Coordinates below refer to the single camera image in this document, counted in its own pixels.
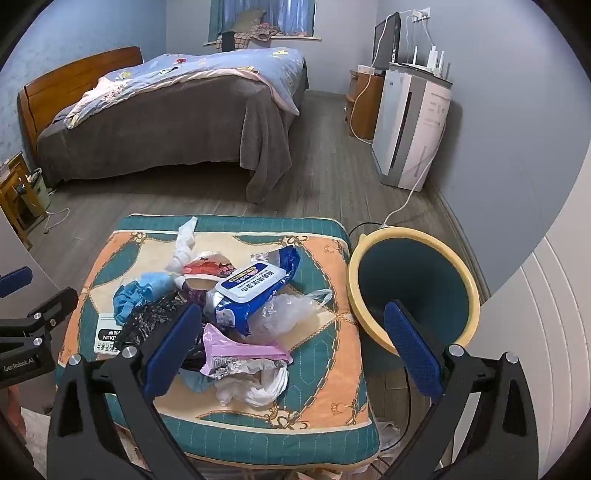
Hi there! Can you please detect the black monitor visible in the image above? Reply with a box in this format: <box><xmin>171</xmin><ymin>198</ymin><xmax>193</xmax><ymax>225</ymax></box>
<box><xmin>372</xmin><ymin>12</ymin><xmax>402</xmax><ymax>71</ymax></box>

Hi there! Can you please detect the red white tissue box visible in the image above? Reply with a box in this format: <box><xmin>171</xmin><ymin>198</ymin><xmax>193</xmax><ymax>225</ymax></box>
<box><xmin>177</xmin><ymin>251</ymin><xmax>235</xmax><ymax>292</ymax></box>

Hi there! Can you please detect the wooden headboard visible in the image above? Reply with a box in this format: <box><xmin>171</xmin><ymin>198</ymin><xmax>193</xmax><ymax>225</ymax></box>
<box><xmin>17</xmin><ymin>46</ymin><xmax>143</xmax><ymax>161</ymax></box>

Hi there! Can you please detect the patterned teal orange cushion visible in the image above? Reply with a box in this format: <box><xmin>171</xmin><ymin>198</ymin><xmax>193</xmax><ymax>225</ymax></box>
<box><xmin>58</xmin><ymin>214</ymin><xmax>381</xmax><ymax>471</ymax></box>

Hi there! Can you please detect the white air purifier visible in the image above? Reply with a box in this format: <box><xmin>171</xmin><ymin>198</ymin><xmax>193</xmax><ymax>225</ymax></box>
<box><xmin>372</xmin><ymin>63</ymin><xmax>453</xmax><ymax>192</ymax></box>

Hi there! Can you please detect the blue glove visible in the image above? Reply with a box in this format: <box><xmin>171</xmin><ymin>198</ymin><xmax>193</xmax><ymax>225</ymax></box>
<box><xmin>112</xmin><ymin>272</ymin><xmax>175</xmax><ymax>326</ymax></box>

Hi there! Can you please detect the clear plastic bag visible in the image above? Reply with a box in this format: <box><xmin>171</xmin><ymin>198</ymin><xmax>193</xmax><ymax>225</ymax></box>
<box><xmin>246</xmin><ymin>289</ymin><xmax>334</xmax><ymax>344</ymax></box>

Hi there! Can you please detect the blue wet wipes pack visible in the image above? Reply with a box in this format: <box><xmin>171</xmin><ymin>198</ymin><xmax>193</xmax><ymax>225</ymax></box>
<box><xmin>204</xmin><ymin>246</ymin><xmax>301</xmax><ymax>336</ymax></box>

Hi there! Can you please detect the wooden side cabinet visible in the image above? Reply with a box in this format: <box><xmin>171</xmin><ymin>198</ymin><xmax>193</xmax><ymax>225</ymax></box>
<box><xmin>346</xmin><ymin>70</ymin><xmax>384</xmax><ymax>141</ymax></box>

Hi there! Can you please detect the white wifi router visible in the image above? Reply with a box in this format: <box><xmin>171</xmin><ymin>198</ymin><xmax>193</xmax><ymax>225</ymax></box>
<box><xmin>409</xmin><ymin>45</ymin><xmax>445</xmax><ymax>80</ymax></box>

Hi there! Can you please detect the white power cable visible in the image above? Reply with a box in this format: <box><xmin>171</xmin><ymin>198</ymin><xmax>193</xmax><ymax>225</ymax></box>
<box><xmin>379</xmin><ymin>124</ymin><xmax>447</xmax><ymax>229</ymax></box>

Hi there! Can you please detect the yellow teal trash bin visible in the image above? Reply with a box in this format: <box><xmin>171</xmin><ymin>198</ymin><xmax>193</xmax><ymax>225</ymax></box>
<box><xmin>346</xmin><ymin>227</ymin><xmax>481</xmax><ymax>355</ymax></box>

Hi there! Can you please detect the pink foil wrapper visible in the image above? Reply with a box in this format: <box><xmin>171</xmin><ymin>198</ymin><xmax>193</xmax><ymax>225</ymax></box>
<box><xmin>199</xmin><ymin>323</ymin><xmax>293</xmax><ymax>380</ymax></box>

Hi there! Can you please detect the black plastic bag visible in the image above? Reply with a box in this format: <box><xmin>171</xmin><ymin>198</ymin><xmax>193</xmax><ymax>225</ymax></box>
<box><xmin>114</xmin><ymin>291</ymin><xmax>189</xmax><ymax>351</ymax></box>

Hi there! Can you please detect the clothes pile on windowsill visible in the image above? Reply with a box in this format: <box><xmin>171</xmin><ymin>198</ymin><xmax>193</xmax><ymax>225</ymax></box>
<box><xmin>215</xmin><ymin>8</ymin><xmax>281</xmax><ymax>53</ymax></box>

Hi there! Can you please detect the bed with brown cover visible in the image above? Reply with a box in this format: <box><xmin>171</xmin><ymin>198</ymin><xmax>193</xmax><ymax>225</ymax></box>
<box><xmin>36</xmin><ymin>59</ymin><xmax>308</xmax><ymax>203</ymax></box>

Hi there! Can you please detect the light blue quilt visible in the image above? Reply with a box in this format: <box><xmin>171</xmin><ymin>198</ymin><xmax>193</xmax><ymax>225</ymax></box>
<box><xmin>63</xmin><ymin>47</ymin><xmax>304</xmax><ymax>129</ymax></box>

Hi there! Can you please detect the small white printed packet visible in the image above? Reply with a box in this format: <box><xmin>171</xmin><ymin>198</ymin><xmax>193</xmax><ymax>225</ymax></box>
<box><xmin>93</xmin><ymin>313</ymin><xmax>122</xmax><ymax>356</ymax></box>

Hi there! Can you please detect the blue window curtain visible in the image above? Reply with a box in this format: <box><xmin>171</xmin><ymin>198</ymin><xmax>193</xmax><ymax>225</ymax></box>
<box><xmin>208</xmin><ymin>0</ymin><xmax>317</xmax><ymax>41</ymax></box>

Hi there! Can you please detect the wooden chair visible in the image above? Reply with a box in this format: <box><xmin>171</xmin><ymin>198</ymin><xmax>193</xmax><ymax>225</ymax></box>
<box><xmin>1</xmin><ymin>152</ymin><xmax>47</xmax><ymax>250</ymax></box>

